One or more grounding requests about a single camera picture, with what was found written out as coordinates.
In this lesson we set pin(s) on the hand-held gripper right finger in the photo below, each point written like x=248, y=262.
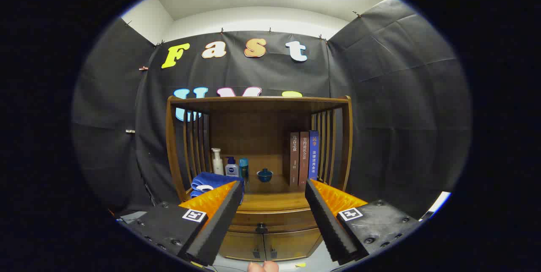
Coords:
x=327, y=221

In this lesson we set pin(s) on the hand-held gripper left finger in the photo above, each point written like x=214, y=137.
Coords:
x=219, y=221

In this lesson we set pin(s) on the wooden drawer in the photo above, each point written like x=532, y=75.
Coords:
x=279, y=218

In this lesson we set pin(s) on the wooden cabinet door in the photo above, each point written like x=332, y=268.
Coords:
x=291, y=242
x=241, y=244

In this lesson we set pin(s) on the wooden countertop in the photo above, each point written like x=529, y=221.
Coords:
x=274, y=200

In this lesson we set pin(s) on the wooden cabinet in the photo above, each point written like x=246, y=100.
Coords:
x=258, y=124

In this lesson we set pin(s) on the blue folded towel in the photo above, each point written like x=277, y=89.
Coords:
x=211, y=179

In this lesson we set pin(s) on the white bottle with blue pump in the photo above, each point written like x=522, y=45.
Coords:
x=231, y=169

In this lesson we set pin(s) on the teal bottle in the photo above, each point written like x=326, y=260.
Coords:
x=243, y=166

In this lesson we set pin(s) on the reddish brown book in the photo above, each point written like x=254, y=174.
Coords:
x=304, y=162

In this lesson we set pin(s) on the dark brown book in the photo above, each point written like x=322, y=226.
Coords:
x=294, y=166

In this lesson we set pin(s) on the blue lidded teacup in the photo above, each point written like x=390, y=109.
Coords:
x=265, y=175

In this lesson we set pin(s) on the blue book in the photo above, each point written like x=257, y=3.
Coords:
x=314, y=157

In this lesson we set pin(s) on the black backdrop cloth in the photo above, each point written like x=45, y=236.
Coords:
x=380, y=94

